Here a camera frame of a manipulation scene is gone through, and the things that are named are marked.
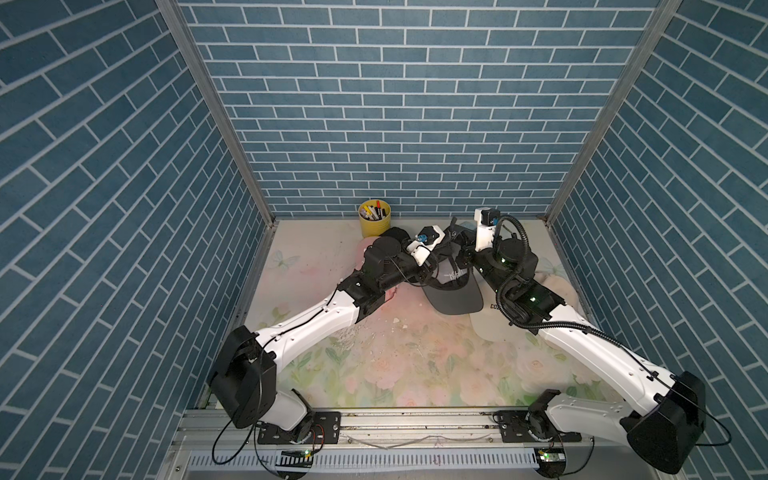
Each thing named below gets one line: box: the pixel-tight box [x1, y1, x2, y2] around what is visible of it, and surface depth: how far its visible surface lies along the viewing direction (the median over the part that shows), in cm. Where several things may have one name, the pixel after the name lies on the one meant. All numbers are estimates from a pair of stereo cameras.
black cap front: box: [422, 257, 483, 315], surface depth 85 cm
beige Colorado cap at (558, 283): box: [533, 270, 580, 309], surface depth 95 cm
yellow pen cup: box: [358, 199, 391, 238], surface depth 108 cm
